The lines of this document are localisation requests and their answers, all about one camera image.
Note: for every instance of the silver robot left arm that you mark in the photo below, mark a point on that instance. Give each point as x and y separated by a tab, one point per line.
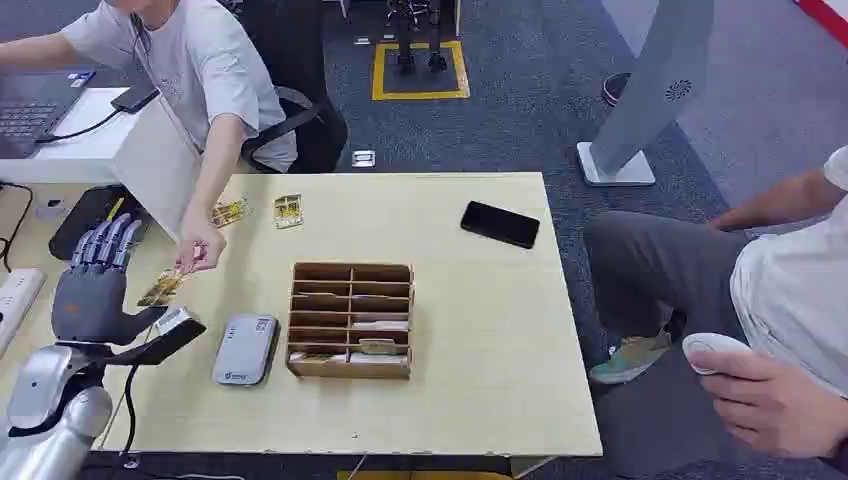
53	404

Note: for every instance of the grey card reader device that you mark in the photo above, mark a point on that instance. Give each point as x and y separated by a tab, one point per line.
245	349

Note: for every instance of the yellow pen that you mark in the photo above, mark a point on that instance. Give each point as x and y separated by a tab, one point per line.
114	209

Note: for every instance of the white side desk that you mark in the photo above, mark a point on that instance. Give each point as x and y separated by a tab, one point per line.
142	156

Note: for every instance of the black robot legs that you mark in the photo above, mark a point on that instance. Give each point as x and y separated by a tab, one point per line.
420	33

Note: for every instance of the beige card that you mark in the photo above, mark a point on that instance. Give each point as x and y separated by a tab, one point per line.
378	346

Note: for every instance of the dark laptop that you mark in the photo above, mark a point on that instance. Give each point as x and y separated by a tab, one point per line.
33	109

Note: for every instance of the black power adapter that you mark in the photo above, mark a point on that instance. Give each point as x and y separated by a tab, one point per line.
134	97

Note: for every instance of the black pouch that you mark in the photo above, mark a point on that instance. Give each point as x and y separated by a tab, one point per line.
79	222

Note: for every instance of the black smartphone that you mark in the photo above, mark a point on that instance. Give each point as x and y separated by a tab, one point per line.
500	224

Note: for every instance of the green sneaker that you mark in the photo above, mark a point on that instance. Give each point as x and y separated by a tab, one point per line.
629	359

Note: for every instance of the person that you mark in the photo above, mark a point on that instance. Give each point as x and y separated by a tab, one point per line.
199	66
782	285

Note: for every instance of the small white adapter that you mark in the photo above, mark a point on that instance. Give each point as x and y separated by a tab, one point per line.
50	208

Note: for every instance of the white card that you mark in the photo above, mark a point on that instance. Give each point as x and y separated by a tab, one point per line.
318	358
381	325
378	359

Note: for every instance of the red floor strip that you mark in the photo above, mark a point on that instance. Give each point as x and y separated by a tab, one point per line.
825	16

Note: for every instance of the black office chair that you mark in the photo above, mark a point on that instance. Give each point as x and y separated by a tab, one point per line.
311	132

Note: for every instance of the grey standing sign board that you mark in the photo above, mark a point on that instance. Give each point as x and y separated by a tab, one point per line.
646	93

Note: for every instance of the silver floor socket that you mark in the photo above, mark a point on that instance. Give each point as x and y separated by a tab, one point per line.
363	159

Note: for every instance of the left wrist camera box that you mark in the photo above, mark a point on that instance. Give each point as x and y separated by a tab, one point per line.
173	329

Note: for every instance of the white remote control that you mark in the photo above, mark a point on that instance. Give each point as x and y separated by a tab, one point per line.
712	344

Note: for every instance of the yellow floor tape square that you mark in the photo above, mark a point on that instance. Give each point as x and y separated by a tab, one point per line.
420	93

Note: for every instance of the black shoe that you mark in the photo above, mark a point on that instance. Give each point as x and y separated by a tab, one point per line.
615	89

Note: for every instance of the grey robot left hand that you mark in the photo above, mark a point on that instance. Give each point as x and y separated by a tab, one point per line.
89	301

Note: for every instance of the white power strip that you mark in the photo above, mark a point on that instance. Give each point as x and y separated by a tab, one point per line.
14	301

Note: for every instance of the wooden card box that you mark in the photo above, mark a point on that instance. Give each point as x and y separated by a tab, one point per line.
351	321

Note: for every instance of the gold printed card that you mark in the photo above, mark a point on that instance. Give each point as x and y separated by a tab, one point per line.
161	288
289	211
230	212

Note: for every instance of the person's hand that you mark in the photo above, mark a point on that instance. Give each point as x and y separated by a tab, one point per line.
199	245
775	404

